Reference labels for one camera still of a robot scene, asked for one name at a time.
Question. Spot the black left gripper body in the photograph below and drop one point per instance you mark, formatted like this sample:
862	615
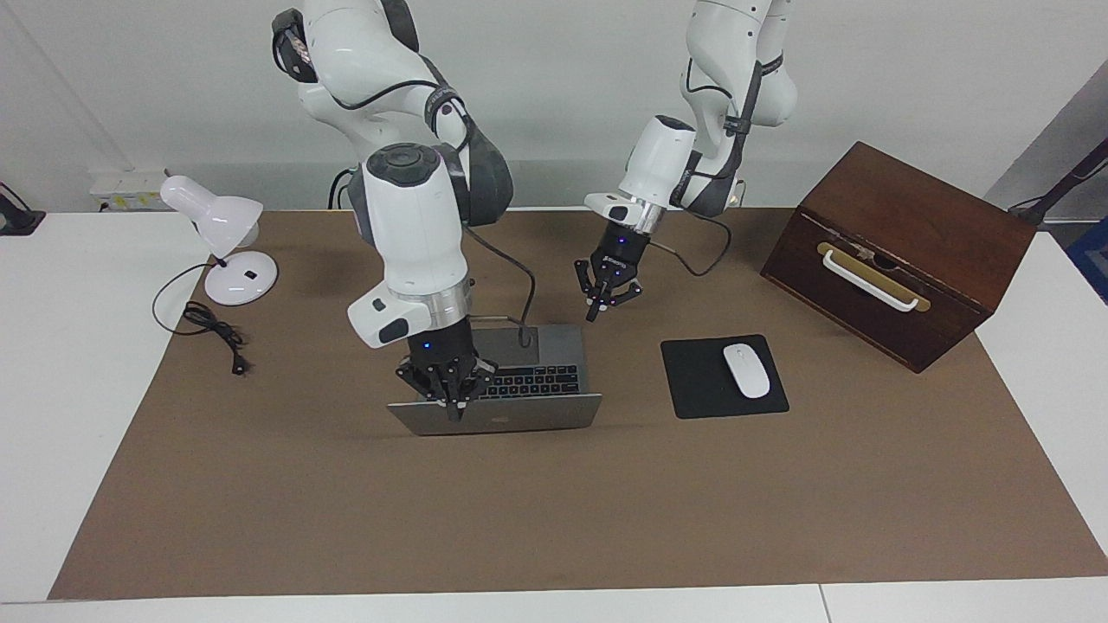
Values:
621	253

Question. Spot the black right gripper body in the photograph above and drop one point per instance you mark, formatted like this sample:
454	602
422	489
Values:
441	350

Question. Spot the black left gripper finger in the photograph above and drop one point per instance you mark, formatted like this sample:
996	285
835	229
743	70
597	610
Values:
593	290
623	294

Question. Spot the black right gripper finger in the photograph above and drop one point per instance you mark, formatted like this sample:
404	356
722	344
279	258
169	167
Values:
424	385
467	389

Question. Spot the silver laptop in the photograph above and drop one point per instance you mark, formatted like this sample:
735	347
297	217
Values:
537	415

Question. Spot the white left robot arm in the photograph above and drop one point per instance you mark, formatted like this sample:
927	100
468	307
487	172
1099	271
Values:
666	164

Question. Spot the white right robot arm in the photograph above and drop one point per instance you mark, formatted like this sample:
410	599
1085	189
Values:
415	225

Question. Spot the black mouse pad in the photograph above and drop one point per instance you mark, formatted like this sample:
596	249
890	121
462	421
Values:
692	381

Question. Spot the brown table mat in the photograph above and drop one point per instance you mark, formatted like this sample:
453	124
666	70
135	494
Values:
519	519

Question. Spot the white computer mouse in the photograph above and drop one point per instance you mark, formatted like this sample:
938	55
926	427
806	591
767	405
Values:
746	372

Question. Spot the white desk lamp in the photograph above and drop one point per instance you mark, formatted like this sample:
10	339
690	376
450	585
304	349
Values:
216	216

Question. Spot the dark brown wooden box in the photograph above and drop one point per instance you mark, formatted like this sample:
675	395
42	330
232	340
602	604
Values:
952	225

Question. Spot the white power strip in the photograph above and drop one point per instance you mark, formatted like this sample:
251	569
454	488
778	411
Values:
130	190

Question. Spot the black stand pole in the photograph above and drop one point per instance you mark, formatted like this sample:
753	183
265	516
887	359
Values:
1065	186

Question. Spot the blue object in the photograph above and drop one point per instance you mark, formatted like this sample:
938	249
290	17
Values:
1092	255

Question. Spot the black clamp mount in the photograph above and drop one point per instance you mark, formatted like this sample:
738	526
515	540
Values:
17	221

